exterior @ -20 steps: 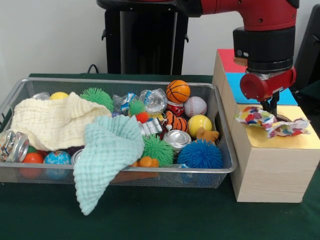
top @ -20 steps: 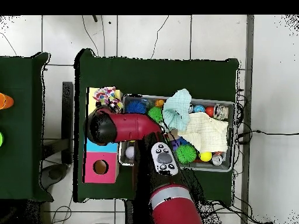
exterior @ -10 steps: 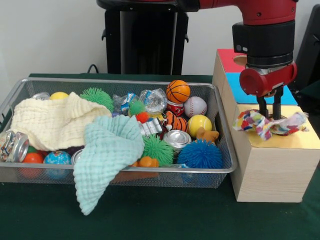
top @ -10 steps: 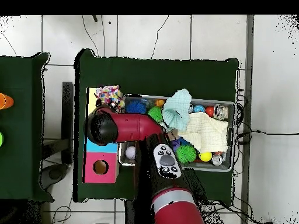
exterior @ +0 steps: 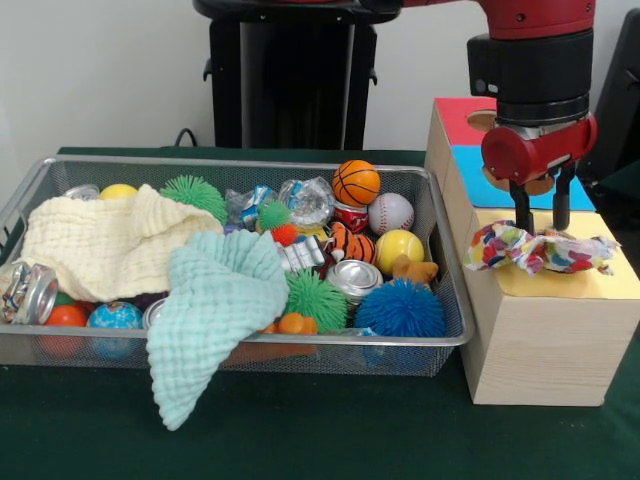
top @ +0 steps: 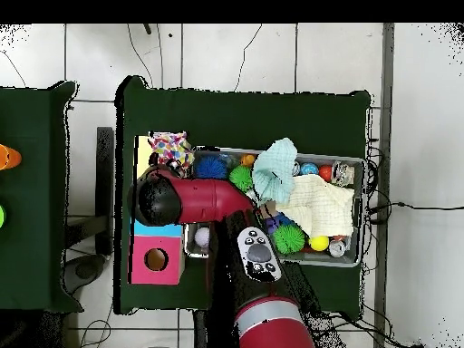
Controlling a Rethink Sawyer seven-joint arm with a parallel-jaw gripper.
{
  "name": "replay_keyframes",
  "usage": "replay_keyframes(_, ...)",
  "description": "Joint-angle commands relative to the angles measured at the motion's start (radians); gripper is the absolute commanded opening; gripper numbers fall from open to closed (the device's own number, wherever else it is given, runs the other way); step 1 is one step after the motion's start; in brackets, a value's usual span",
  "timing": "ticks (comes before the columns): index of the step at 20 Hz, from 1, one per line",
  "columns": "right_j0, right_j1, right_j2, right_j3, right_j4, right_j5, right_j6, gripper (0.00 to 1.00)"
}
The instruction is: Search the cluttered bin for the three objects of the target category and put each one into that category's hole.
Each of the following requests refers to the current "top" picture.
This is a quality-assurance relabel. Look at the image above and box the yellow ball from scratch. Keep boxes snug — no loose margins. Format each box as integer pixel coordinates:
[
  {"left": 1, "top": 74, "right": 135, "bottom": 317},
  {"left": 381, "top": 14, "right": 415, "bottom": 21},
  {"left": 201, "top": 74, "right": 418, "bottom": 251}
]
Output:
[{"left": 309, "top": 235, "right": 330, "bottom": 252}]

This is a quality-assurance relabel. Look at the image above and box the cream muslin cloth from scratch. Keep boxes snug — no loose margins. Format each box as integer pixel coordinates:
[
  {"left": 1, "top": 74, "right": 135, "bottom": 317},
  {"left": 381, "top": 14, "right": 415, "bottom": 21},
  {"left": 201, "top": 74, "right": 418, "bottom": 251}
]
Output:
[{"left": 278, "top": 174, "right": 355, "bottom": 238}]

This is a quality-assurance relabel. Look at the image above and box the dark green side table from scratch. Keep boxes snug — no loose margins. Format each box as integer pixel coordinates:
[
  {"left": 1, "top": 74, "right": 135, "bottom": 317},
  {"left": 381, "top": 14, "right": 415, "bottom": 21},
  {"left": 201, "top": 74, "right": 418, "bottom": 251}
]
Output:
[{"left": 0, "top": 80, "right": 84, "bottom": 314}]

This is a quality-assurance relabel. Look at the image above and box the black power cable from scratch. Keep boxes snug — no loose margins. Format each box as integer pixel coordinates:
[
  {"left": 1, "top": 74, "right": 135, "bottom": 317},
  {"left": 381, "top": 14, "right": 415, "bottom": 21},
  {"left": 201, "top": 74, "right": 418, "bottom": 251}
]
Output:
[{"left": 365, "top": 200, "right": 464, "bottom": 224}]

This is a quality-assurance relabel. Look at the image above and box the mint muslin cloth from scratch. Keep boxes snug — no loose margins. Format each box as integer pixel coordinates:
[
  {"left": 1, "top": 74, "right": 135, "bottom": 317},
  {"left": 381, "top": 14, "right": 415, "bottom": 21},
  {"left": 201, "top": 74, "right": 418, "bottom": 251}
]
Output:
[{"left": 251, "top": 137, "right": 299, "bottom": 205}]

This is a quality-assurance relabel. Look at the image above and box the colourful spotted fabric scrap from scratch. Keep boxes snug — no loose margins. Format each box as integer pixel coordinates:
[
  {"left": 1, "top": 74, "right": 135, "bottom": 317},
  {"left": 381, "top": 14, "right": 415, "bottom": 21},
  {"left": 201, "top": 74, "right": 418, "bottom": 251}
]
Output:
[{"left": 148, "top": 130, "right": 196, "bottom": 171}]

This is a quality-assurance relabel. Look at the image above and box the blue spiky ball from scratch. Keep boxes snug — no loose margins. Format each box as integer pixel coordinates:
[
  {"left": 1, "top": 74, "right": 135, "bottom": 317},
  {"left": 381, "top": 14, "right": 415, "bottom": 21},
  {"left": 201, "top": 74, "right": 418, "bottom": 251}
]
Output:
[{"left": 193, "top": 155, "right": 228, "bottom": 181}]

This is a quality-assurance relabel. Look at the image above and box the wooden box with three holes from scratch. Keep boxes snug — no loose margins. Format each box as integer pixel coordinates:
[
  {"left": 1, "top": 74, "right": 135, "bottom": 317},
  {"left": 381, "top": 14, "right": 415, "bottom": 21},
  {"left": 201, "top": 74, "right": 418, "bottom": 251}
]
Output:
[{"left": 128, "top": 135, "right": 190, "bottom": 285}]

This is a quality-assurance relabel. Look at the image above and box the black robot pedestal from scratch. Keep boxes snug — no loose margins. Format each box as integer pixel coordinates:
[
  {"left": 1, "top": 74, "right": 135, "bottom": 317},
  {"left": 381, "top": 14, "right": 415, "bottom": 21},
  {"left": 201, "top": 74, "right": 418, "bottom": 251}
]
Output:
[{"left": 193, "top": 309, "right": 208, "bottom": 348}]

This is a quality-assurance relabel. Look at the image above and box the shallow clear mesh bin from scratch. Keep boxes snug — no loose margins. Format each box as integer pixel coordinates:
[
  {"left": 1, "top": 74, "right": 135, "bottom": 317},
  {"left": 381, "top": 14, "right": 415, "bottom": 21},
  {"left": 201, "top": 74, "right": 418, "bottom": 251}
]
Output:
[{"left": 183, "top": 145, "right": 366, "bottom": 268}]

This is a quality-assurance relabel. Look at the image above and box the dark green table cloth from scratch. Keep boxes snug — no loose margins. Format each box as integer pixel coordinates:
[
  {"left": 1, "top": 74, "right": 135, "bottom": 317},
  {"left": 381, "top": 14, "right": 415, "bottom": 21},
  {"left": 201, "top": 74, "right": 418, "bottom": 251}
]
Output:
[{"left": 113, "top": 74, "right": 372, "bottom": 315}]

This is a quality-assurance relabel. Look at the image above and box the orange cone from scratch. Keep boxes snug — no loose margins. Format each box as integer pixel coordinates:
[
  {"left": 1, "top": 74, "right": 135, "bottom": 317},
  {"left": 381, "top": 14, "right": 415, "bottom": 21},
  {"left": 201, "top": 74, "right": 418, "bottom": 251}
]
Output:
[{"left": 0, "top": 143, "right": 23, "bottom": 171}]

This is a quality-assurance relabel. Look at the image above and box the green spiky ball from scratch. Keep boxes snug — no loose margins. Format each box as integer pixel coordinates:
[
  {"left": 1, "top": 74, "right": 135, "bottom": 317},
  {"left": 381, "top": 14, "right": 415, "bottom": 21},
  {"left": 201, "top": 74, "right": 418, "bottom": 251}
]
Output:
[
  {"left": 228, "top": 164, "right": 254, "bottom": 193},
  {"left": 272, "top": 224, "right": 306, "bottom": 256}
]

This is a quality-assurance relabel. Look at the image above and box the white baseball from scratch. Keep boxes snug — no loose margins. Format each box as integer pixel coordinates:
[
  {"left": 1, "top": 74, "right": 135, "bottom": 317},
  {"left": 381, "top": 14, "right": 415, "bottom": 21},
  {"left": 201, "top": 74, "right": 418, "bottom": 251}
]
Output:
[{"left": 193, "top": 227, "right": 211, "bottom": 249}]

